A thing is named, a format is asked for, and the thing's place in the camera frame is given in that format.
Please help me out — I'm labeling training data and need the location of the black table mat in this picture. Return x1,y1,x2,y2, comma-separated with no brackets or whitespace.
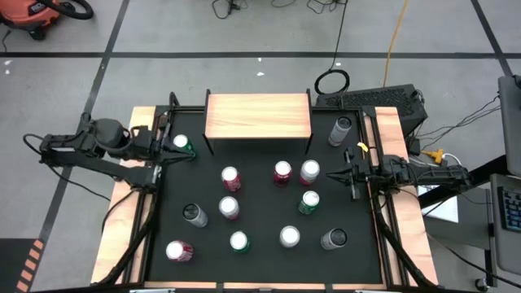
146,106,383,286

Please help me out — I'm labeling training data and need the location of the slim white Celsius can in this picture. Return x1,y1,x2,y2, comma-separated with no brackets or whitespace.
319,227,349,251
327,116,353,147
182,203,209,229

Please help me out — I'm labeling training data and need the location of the thin black coiled cable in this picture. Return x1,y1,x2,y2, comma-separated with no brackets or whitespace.
313,0,351,97

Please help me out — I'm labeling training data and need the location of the white paper sheet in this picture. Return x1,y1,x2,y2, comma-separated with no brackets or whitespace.
417,182,460,224

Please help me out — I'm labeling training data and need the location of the yellow extension cord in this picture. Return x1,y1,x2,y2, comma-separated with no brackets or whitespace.
382,0,410,89

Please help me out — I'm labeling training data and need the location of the orange striped black floor mat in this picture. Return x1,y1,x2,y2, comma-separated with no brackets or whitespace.
0,238,46,293

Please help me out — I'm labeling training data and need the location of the orange power plug adapter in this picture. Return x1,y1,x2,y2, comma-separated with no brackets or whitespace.
421,148,449,168

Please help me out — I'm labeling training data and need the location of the red and white soda can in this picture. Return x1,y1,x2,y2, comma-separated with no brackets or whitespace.
165,239,195,263

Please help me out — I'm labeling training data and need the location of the grey monitor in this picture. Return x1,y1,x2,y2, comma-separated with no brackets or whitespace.
497,74,521,178

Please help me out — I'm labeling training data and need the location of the grey desk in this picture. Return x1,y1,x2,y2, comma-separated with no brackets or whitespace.
422,173,521,278

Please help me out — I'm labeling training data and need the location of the black desk beam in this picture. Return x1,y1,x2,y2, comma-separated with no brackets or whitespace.
418,154,510,209

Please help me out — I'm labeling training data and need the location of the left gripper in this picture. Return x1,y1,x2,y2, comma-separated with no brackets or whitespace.
134,129,197,164

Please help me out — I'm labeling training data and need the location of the white cable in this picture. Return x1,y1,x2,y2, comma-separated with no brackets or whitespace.
441,152,464,174

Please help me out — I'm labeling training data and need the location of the black floor cable bundle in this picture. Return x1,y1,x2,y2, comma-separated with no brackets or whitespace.
210,0,252,20

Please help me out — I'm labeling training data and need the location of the dark keyboard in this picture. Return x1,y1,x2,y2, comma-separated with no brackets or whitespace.
497,186,521,234

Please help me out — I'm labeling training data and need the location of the white and pink seltzer can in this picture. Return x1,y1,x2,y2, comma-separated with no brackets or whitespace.
278,225,301,249
218,195,241,221
299,159,322,186

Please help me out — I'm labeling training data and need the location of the wooden shelf with black legs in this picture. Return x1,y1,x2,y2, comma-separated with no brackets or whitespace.
202,88,314,156

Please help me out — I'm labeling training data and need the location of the black cable conduit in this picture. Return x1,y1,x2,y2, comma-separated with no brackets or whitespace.
372,190,432,288
97,189,160,286

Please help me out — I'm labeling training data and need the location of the green Sprite can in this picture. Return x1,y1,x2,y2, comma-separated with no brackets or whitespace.
229,230,252,255
172,133,197,162
297,190,321,216

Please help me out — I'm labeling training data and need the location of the red Coca-Cola can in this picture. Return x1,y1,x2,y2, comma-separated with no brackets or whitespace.
272,160,293,187
221,165,242,193

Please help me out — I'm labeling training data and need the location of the black aluminium table frame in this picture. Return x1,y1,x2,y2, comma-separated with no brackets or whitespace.
95,91,439,293

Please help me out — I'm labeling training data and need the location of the black vacuum hose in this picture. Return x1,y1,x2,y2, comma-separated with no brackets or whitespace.
38,0,95,21

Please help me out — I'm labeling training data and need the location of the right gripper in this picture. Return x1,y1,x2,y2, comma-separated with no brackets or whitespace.
326,161,374,187

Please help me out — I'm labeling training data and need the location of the orange shop vacuum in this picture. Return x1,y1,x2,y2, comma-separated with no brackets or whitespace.
0,0,62,42

